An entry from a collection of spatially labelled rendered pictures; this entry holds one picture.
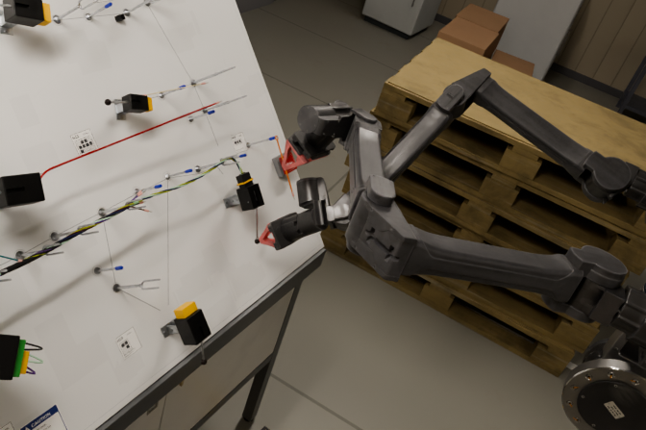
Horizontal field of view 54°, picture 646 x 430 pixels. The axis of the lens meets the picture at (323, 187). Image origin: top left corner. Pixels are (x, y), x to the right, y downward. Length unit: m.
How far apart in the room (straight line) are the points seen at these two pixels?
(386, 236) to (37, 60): 0.80
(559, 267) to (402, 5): 5.63
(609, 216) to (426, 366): 1.01
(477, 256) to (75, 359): 0.79
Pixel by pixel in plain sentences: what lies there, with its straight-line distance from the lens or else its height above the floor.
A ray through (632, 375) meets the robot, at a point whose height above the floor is 1.23.
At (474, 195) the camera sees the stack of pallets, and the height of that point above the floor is 0.66.
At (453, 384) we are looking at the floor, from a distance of 2.93.
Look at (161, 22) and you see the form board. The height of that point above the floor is 1.42.
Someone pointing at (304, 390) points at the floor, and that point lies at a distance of 2.63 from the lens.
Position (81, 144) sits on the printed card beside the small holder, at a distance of 1.38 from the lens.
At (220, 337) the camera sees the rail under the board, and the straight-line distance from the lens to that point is 1.56.
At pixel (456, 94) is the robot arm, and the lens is 1.50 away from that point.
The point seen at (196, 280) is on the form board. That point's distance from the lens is 1.51.
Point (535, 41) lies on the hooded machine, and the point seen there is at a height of 0.44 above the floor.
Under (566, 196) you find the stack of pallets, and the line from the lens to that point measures 2.80.
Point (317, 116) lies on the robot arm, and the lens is 1.26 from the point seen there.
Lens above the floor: 2.01
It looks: 33 degrees down
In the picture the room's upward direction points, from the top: 18 degrees clockwise
